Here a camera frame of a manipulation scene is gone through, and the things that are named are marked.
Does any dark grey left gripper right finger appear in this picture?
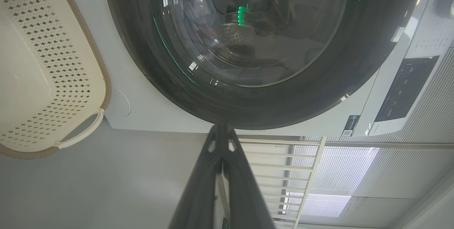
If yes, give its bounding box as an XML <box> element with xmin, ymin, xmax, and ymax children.
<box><xmin>222</xmin><ymin>124</ymin><xmax>278</xmax><ymax>229</ymax></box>

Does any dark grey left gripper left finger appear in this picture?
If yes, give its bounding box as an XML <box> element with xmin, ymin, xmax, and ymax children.
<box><xmin>168</xmin><ymin>124</ymin><xmax>227</xmax><ymax>229</ymax></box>

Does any dark round washing machine door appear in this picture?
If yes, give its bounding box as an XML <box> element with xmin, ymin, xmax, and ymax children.
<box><xmin>103</xmin><ymin>0</ymin><xmax>425</xmax><ymax>130</ymax></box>

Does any white front-load washing machine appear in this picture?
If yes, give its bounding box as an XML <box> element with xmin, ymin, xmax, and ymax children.
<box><xmin>59</xmin><ymin>0</ymin><xmax>454</xmax><ymax>138</ymax></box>

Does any cream perforated laundry basket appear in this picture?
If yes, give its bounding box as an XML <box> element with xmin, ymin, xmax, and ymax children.
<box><xmin>0</xmin><ymin>0</ymin><xmax>112</xmax><ymax>160</ymax></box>

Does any white metal railing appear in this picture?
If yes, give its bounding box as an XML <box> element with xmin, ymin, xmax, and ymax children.
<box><xmin>218</xmin><ymin>135</ymin><xmax>327</xmax><ymax>229</ymax></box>

